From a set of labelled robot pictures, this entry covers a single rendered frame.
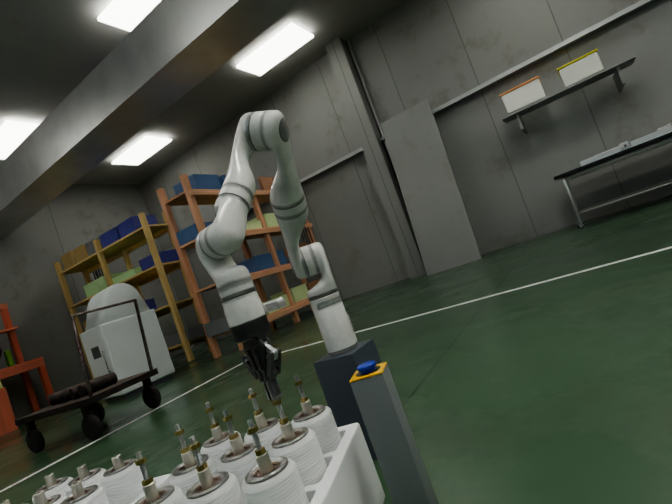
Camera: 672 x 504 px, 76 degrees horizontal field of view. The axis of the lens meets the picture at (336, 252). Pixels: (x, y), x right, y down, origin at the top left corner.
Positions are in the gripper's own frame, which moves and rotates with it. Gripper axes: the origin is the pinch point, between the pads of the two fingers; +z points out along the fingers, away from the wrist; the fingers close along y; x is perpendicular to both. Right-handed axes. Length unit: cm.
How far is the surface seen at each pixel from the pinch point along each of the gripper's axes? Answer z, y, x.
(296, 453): 11.6, 4.4, -2.0
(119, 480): 12, -45, -23
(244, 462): 10.8, -4.8, -8.2
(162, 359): 9, -472, 118
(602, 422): 36, 31, 58
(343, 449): 17.3, 2.4, 9.2
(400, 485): 25.7, 11.4, 12.7
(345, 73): -329, -388, 524
